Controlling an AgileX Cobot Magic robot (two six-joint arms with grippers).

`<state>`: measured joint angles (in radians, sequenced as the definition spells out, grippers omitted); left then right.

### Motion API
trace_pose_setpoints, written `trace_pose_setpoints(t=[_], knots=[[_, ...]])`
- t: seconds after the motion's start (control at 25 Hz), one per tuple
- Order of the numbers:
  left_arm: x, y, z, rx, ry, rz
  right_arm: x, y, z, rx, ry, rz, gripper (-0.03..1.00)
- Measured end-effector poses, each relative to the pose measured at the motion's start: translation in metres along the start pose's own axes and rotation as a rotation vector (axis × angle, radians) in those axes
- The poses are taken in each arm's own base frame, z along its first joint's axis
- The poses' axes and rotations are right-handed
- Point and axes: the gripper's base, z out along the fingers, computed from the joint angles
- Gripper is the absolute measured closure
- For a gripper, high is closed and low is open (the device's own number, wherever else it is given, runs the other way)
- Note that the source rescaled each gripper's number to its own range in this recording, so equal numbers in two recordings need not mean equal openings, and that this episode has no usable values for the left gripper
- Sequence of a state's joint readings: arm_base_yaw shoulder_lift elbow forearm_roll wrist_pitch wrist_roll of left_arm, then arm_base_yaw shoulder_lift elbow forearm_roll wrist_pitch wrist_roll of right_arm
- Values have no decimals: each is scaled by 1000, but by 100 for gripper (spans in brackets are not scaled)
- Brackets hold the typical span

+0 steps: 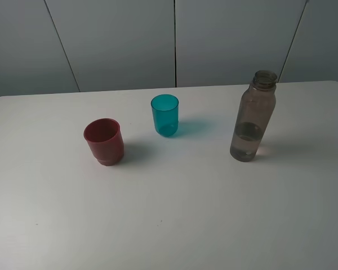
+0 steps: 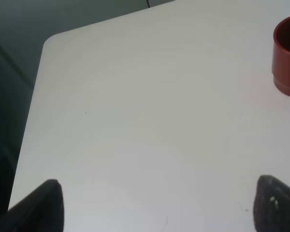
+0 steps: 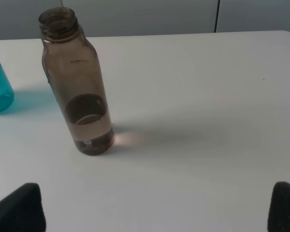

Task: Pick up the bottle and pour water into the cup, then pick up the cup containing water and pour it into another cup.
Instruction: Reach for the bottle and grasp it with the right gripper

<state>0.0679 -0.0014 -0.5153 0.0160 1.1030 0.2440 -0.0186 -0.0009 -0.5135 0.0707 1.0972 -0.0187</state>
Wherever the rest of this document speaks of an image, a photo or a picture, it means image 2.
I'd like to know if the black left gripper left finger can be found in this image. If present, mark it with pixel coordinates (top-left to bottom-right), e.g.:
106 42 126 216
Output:
0 179 64 232

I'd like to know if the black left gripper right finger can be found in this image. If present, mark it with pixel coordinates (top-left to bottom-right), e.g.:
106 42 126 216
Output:
253 175 290 232

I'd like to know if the red plastic cup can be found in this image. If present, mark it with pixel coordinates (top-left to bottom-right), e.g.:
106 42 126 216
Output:
272 17 290 96

